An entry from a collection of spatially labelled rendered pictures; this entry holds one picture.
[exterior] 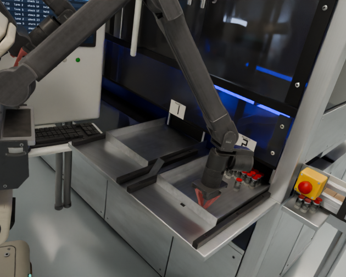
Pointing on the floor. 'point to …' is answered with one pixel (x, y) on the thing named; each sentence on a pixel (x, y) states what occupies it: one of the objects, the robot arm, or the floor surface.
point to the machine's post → (303, 128)
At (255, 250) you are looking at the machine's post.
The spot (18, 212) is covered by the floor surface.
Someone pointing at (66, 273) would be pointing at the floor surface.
